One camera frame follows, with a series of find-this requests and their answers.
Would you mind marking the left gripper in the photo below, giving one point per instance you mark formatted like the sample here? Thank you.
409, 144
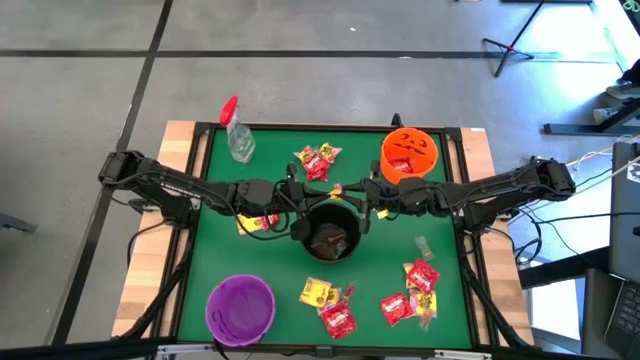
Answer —
287, 194

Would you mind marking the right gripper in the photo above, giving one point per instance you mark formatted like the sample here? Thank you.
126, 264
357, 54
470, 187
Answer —
387, 195

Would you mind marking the black pumpkin bucket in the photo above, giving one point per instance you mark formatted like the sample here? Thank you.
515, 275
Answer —
352, 235

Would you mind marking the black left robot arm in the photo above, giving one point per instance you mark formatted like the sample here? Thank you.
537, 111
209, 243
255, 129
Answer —
165, 187

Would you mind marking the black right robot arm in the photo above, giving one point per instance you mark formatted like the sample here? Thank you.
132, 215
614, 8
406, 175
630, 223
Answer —
500, 190

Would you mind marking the small yellow candy piece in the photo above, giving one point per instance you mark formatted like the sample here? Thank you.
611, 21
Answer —
382, 214

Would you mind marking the orange pumpkin bucket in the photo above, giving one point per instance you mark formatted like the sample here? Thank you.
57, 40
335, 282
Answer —
410, 142

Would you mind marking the green table mat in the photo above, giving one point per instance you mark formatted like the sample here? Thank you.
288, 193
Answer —
280, 270

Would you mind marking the clear spray bottle red nozzle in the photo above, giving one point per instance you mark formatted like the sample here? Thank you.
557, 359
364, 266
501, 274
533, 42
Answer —
239, 140

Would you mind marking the purple pumpkin bucket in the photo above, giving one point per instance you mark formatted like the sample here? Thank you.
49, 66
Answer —
240, 310

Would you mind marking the black tripod stand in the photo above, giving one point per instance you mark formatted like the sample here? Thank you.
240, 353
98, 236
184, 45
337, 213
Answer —
508, 49

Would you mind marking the black desk leg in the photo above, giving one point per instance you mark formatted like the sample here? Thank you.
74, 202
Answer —
575, 129

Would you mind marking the person's shoe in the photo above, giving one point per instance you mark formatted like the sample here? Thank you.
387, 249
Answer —
622, 91
606, 115

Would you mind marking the grey panel with sticker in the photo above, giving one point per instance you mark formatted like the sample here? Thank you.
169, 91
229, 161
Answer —
625, 235

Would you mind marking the grey laptop keyboard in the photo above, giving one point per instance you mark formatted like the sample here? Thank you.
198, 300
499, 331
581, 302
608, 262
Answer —
627, 315

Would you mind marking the grey furniture foot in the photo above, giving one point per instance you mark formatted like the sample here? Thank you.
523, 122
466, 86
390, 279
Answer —
15, 222

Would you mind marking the black aluminium table frame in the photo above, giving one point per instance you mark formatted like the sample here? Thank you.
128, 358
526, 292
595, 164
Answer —
350, 126

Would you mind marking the black frame clamp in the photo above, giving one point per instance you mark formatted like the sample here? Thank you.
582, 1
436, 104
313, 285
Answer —
397, 121

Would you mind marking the table-level camera mount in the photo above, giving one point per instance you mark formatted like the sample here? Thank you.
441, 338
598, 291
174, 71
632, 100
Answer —
324, 351

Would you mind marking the silver frame bracket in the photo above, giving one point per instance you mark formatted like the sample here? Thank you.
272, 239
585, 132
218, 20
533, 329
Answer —
462, 355
185, 349

